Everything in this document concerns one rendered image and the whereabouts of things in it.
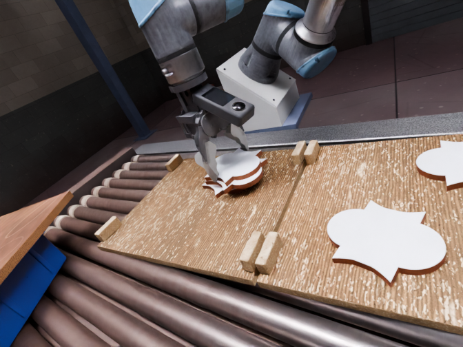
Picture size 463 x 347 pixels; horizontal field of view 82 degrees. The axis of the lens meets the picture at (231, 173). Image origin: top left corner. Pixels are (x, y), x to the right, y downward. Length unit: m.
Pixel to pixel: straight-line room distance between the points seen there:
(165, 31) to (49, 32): 5.65
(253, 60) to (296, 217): 0.64
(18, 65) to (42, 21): 0.94
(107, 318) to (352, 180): 0.48
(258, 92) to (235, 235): 0.58
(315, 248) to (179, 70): 0.36
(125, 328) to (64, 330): 0.13
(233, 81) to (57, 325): 0.78
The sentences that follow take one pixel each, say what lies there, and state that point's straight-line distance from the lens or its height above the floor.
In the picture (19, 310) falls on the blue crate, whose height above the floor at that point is 0.95.
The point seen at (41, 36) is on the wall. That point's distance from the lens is 6.03.
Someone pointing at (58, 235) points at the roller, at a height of 0.92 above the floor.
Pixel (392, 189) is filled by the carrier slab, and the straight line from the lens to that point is 0.49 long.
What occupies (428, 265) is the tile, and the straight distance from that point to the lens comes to 0.38.
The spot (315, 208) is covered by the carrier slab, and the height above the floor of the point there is 0.94.
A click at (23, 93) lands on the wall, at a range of 5.56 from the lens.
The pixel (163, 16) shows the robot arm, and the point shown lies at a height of 1.28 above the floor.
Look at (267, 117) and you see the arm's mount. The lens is 0.95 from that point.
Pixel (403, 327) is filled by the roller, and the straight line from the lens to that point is 0.38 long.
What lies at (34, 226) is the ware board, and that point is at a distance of 0.72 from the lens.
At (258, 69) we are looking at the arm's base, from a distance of 0.97.
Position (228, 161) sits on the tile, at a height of 0.98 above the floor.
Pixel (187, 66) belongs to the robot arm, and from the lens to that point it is 0.51.
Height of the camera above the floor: 1.25
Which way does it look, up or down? 29 degrees down
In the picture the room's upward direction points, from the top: 25 degrees counter-clockwise
